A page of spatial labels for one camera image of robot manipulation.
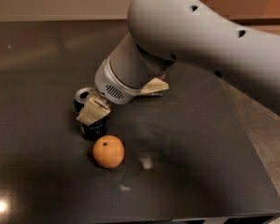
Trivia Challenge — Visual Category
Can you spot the orange fruit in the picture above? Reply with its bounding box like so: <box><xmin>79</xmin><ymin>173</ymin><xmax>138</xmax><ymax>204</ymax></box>
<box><xmin>92</xmin><ymin>135</ymin><xmax>125</xmax><ymax>169</ymax></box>

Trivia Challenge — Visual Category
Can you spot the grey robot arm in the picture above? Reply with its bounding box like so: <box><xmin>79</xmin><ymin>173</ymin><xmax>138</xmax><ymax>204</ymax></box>
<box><xmin>91</xmin><ymin>0</ymin><xmax>280</xmax><ymax>120</ymax></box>

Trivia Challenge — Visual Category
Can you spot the brown cream chip bag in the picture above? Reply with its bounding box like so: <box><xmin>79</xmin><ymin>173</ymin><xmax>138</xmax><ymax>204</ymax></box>
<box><xmin>139</xmin><ymin>75</ymin><xmax>169</xmax><ymax>97</ymax></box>

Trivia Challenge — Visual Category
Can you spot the blue pepsi can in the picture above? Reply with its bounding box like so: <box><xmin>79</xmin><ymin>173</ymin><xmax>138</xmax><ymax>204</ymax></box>
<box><xmin>74</xmin><ymin>87</ymin><xmax>107</xmax><ymax>141</ymax></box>

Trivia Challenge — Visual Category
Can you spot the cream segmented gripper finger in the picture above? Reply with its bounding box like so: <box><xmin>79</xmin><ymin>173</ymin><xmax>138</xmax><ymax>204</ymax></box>
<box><xmin>77</xmin><ymin>94</ymin><xmax>111</xmax><ymax>126</ymax></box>

